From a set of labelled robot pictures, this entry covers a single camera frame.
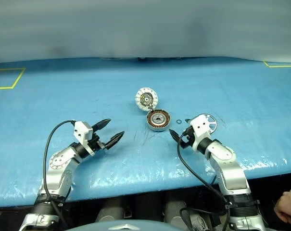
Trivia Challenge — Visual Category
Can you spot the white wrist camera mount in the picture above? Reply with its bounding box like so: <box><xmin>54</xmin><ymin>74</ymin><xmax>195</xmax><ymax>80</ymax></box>
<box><xmin>188</xmin><ymin>115</ymin><xmax>212</xmax><ymax>152</ymax></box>
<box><xmin>74</xmin><ymin>121</ymin><xmax>96</xmax><ymax>156</ymax></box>

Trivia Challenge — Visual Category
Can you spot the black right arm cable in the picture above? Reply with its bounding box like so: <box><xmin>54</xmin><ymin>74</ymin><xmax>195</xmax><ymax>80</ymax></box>
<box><xmin>176</xmin><ymin>133</ymin><xmax>230</xmax><ymax>211</ymax></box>

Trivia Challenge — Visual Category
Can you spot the white round motor cover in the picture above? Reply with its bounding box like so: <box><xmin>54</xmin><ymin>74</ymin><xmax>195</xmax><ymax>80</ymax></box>
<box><xmin>135</xmin><ymin>86</ymin><xmax>159</xmax><ymax>112</ymax></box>

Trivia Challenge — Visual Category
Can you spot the white spoked round cover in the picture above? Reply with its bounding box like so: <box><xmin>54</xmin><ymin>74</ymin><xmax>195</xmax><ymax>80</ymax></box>
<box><xmin>202</xmin><ymin>113</ymin><xmax>219</xmax><ymax>136</ymax></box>

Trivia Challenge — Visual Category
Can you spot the blue plastic table cover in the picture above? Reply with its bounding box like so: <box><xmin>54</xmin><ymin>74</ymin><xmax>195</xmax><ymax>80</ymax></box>
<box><xmin>0</xmin><ymin>56</ymin><xmax>291</xmax><ymax>209</ymax></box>

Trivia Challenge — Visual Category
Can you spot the person's bare hand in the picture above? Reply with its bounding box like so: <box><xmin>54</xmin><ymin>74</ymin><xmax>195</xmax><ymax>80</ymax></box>
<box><xmin>273</xmin><ymin>189</ymin><xmax>291</xmax><ymax>225</ymax></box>

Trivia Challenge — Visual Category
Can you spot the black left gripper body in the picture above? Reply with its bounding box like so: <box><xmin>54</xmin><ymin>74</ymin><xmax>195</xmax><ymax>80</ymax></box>
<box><xmin>87</xmin><ymin>131</ymin><xmax>106</xmax><ymax>154</ymax></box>

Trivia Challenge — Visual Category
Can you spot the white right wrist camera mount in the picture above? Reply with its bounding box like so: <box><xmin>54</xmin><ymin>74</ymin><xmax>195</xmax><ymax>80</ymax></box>
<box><xmin>188</xmin><ymin>115</ymin><xmax>212</xmax><ymax>152</ymax></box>

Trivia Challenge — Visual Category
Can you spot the blue-grey robot torso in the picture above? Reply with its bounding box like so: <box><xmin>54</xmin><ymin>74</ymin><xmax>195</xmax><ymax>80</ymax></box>
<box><xmin>93</xmin><ymin>218</ymin><xmax>186</xmax><ymax>231</ymax></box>

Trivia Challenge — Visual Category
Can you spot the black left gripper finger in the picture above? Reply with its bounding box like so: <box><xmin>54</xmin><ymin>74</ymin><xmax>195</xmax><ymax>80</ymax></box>
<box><xmin>91</xmin><ymin>119</ymin><xmax>112</xmax><ymax>132</ymax></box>
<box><xmin>103</xmin><ymin>131</ymin><xmax>125</xmax><ymax>150</ymax></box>

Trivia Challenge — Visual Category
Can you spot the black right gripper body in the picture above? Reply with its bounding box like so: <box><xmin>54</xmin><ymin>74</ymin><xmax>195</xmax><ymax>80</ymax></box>
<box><xmin>180</xmin><ymin>125</ymin><xmax>196</xmax><ymax>149</ymax></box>

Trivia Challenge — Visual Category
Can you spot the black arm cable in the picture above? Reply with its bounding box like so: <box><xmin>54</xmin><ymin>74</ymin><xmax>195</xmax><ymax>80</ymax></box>
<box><xmin>42</xmin><ymin>120</ymin><xmax>76</xmax><ymax>231</ymax></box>
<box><xmin>176</xmin><ymin>133</ymin><xmax>230</xmax><ymax>211</ymax></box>

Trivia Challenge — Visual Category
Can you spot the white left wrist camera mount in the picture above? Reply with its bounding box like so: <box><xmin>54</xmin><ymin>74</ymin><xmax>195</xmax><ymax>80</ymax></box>
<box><xmin>74</xmin><ymin>121</ymin><xmax>96</xmax><ymax>156</ymax></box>

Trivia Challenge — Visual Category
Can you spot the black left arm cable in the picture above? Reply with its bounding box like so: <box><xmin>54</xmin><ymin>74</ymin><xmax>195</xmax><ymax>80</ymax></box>
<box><xmin>42</xmin><ymin>120</ymin><xmax>76</xmax><ymax>231</ymax></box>

